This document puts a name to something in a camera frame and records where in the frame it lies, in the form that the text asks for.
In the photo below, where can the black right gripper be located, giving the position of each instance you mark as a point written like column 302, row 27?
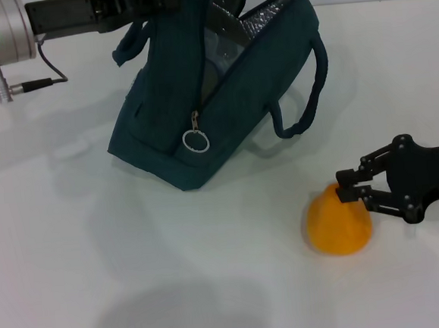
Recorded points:
column 425, row 172

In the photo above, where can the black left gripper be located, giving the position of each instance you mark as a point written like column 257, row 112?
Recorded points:
column 71, row 14

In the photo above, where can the orange yellow toy pear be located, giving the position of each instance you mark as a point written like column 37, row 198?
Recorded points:
column 334, row 227

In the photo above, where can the clear blue-rimmed plastic food container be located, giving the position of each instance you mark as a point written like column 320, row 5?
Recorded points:
column 222, row 50

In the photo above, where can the dark teal insulated lunch bag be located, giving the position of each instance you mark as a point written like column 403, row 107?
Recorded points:
column 169, row 99

